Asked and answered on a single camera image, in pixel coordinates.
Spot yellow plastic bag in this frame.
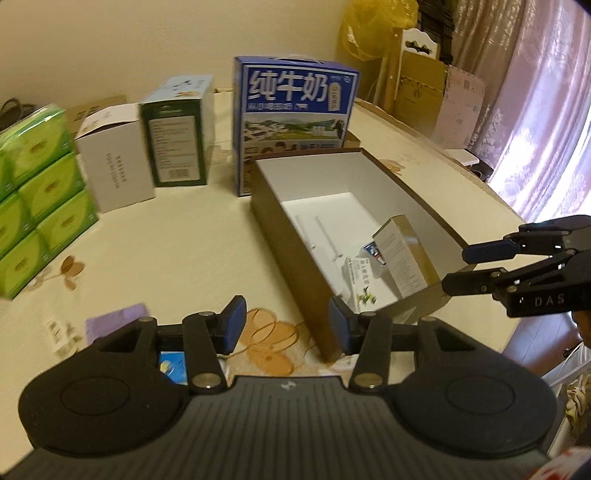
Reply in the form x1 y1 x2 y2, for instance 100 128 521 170
339 0 419 100

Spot pink patterned curtain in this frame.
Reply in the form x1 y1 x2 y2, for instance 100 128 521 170
455 0 591 222

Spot white ointment box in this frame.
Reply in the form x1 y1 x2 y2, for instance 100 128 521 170
342 256 393 315

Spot stack of green tissue packs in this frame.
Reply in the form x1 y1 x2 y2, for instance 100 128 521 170
0 105 100 298

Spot cardboard boxes by curtain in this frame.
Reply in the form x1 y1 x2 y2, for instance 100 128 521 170
392 28 446 116

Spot white cardboard box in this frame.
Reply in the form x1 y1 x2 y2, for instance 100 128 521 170
74 102 156 214

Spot white plastic hook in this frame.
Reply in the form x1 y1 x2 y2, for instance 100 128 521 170
44 318 83 357

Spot red and white printed cloth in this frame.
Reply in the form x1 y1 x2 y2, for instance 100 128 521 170
536 445 591 480

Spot olive flat cardboard box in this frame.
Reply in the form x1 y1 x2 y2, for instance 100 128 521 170
399 51 448 137

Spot dark green carton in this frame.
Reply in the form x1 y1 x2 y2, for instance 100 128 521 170
139 74 215 188

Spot white small tray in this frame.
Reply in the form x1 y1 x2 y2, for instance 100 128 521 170
443 148 482 170

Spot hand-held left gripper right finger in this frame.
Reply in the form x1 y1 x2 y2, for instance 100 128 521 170
328 295 502 395

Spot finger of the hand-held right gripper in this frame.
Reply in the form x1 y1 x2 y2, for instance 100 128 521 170
441 251 578 301
462 215 591 265

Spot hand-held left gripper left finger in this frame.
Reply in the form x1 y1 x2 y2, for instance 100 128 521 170
85 295 247 395

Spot blue and white small box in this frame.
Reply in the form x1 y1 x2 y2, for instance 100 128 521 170
360 240 387 267

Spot black bag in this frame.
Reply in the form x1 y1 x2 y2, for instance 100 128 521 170
0 97 38 121

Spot brown shoe box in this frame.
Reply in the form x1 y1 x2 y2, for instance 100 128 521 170
249 147 476 363

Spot blue and yellow packet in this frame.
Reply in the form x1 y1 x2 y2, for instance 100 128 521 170
157 351 190 386

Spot beige crumpled cloth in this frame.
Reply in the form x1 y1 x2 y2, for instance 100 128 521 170
566 374 591 430

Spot olive green long box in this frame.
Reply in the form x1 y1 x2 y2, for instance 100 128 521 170
372 215 441 298

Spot white router with antennas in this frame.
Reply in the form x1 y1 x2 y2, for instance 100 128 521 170
294 213 352 301

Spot blue milk carton case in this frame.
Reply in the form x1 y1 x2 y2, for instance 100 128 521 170
232 54 360 198

